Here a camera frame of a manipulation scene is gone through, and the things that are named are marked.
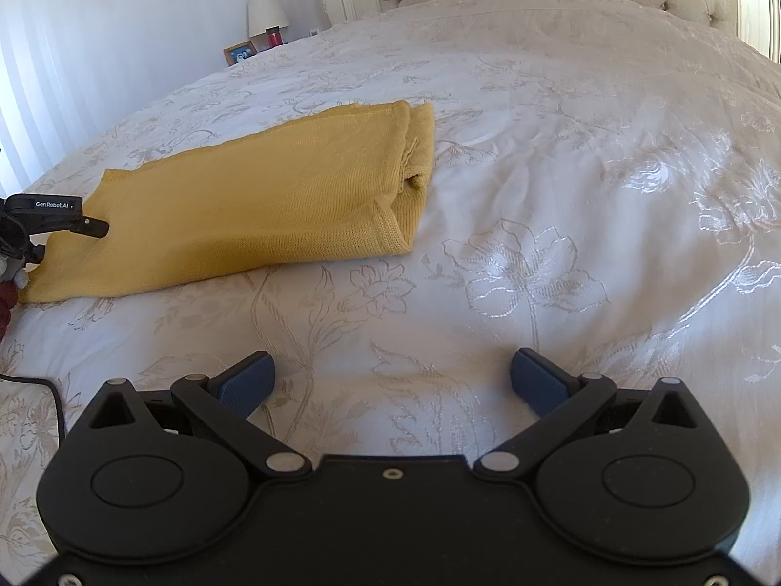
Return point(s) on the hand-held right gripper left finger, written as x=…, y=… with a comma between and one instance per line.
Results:
x=247, y=384

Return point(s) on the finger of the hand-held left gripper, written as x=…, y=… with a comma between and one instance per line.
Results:
x=93, y=227

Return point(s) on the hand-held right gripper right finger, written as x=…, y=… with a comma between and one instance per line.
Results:
x=537, y=381

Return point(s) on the yellow knit sweater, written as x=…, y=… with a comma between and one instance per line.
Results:
x=244, y=195

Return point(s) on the white curtain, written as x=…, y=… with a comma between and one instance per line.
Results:
x=30, y=110

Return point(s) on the dark red cloth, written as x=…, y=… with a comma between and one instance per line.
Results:
x=6, y=308

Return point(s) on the white floral bedspread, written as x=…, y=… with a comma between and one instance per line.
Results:
x=549, y=207

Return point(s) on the red bottle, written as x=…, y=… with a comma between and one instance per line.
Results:
x=276, y=38

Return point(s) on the white table lamp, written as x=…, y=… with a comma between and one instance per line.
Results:
x=266, y=6

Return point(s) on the wooden photo frame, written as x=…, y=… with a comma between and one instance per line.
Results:
x=240, y=53

